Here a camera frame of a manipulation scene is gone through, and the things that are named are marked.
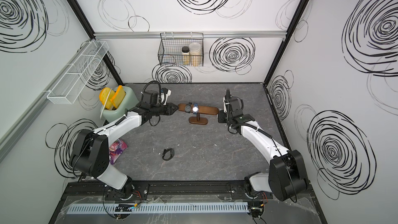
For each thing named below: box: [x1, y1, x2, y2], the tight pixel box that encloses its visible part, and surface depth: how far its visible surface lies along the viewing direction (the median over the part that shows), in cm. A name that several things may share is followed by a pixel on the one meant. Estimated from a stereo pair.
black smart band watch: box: [162, 148, 175, 162], surface depth 86 cm
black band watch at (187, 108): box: [184, 102, 193, 114], surface depth 89 cm
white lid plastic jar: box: [189, 42, 202, 67], surface depth 86 cm
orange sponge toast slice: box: [110, 85, 126, 109], surface depth 86 cm
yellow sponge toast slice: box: [99, 87, 117, 110], surface depth 87 cm
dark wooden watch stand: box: [177, 103, 220, 125], surface depth 90 cm
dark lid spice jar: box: [181, 46, 190, 66], surface depth 88 cm
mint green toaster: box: [100, 86, 139, 124], surface depth 90 cm
